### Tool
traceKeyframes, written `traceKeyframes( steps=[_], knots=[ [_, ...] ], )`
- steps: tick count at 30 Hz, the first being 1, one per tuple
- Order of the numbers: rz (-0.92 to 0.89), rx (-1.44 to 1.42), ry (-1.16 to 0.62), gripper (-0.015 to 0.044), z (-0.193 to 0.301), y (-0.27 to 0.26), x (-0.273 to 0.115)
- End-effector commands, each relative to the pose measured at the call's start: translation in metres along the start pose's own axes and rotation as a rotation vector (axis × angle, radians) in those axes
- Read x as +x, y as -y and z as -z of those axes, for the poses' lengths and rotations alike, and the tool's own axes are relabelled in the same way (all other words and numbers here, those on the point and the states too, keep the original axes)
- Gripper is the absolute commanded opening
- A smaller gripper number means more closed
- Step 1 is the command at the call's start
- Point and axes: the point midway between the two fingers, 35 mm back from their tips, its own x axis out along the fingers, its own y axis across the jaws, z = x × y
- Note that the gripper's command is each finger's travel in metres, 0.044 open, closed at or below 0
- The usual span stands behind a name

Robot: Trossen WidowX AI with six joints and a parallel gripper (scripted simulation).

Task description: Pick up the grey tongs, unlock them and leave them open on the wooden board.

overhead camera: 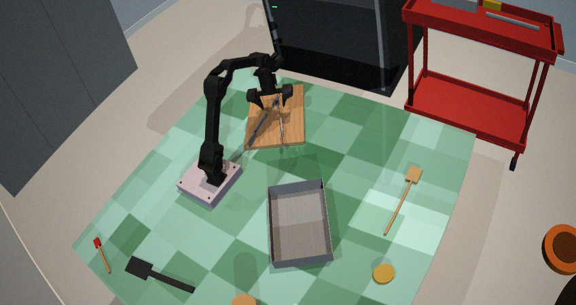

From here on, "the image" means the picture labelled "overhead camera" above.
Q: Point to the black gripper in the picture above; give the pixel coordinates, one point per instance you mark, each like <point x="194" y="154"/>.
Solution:
<point x="268" y="89"/>

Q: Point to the golden-yellow flat round disc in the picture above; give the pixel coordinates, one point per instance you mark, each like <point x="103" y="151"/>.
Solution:
<point x="383" y="274"/>

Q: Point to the wooden board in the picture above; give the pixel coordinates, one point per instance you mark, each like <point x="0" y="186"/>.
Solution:
<point x="269" y="135"/>

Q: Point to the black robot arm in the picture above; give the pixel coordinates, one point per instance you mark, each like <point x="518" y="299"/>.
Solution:
<point x="211" y="152"/>

